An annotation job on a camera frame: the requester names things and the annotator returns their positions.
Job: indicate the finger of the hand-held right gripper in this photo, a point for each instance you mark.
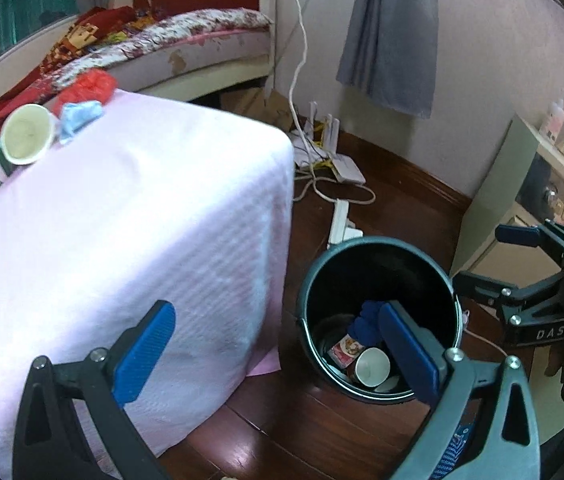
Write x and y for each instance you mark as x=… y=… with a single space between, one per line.
x=516 y=235
x=486 y=287

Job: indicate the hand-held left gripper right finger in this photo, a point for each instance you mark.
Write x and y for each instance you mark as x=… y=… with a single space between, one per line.
x=406 y=355

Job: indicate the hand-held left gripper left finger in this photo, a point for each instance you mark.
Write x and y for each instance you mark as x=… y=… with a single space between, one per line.
x=144 y=355

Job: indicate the black plastic bin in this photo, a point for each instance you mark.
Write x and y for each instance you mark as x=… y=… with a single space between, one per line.
x=361 y=270

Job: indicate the red plastic bag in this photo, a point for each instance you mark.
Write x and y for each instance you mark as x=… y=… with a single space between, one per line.
x=89 y=87

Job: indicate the small white paper cup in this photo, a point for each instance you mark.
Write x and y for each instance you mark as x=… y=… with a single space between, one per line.
x=371 y=366

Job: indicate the blue crumpled glove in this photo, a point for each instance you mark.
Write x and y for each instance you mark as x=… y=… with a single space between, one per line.
x=364 y=325

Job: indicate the white cabinet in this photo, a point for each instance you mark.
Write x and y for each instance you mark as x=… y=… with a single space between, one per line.
x=501 y=185

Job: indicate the red and white packet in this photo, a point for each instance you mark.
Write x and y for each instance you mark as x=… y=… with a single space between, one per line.
x=345 y=351

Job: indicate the white plastic bottle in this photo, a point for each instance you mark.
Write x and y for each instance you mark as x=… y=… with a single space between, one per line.
x=554 y=120

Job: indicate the blue patterned cloth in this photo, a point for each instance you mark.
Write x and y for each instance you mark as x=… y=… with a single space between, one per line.
x=454 y=452

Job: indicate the pink table cloth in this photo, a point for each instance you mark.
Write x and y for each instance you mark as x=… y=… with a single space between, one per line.
x=137 y=210

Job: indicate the white power strip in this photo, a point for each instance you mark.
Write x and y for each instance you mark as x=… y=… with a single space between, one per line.
x=339 y=222

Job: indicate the white modem box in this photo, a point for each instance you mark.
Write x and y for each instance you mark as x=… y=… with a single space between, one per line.
x=347 y=170

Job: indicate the white router with antennas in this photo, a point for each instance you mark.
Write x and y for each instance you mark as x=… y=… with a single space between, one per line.
x=312 y=145

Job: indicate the grey hanging cloth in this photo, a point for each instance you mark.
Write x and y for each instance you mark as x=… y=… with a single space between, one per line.
x=391 y=35

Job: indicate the light blue crumpled mask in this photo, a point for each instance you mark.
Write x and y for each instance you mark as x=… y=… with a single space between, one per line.
x=78 y=119

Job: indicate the large white paper cup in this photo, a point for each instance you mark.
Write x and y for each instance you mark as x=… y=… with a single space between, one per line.
x=24 y=135

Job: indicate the flat brown cardboard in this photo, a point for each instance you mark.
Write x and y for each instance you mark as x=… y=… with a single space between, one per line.
x=257 y=107

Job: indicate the bed mattress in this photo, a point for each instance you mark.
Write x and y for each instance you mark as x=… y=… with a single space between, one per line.
x=212 y=55

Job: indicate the red patterned blanket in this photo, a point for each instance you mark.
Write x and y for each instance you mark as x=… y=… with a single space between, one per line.
x=107 y=22

